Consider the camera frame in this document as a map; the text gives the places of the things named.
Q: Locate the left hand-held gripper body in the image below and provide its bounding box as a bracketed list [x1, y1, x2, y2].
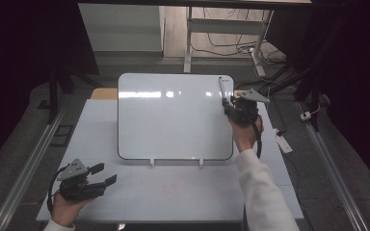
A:
[56, 158, 108, 202]

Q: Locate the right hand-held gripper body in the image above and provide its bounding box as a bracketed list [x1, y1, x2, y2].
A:
[230, 89, 271, 127]

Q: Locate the white marker pen black cap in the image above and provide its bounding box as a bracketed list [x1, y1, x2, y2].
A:
[218, 76, 228, 109]

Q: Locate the white whiteboard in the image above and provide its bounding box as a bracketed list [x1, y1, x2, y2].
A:
[117, 72, 235, 162]

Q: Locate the person's left hand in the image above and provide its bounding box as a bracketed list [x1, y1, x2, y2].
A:
[50, 179, 94, 228]

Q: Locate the person's right hand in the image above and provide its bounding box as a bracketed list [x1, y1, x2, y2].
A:
[226, 115, 265, 154]

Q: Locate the black floor plate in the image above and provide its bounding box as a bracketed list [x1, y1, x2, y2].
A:
[50, 124, 75, 148]

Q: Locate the white power strip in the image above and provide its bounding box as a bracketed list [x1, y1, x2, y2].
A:
[274, 127, 294, 155]

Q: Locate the black metal stand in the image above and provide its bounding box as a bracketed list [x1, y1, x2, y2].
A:
[46, 62, 102, 125]

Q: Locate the white cabinet panel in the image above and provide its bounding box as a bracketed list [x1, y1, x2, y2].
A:
[77, 3, 166, 53]

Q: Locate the left hand-held gripper black cable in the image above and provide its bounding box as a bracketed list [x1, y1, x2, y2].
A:
[46, 164, 70, 216]

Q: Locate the hand-held gripper black cable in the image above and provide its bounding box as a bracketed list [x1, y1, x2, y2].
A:
[251, 122, 263, 160]
[46, 164, 70, 216]

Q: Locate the right hand-held gripper black cable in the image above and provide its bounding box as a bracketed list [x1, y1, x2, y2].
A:
[251, 122, 263, 160]

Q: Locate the black floor cables tangle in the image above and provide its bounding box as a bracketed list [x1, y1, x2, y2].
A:
[191, 7, 287, 66]

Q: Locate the aluminium floor rail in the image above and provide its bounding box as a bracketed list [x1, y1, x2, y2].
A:
[296, 101, 370, 231]
[0, 98, 70, 231]

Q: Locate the white desk frame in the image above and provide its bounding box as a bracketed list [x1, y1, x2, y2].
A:
[183, 6, 275, 78]

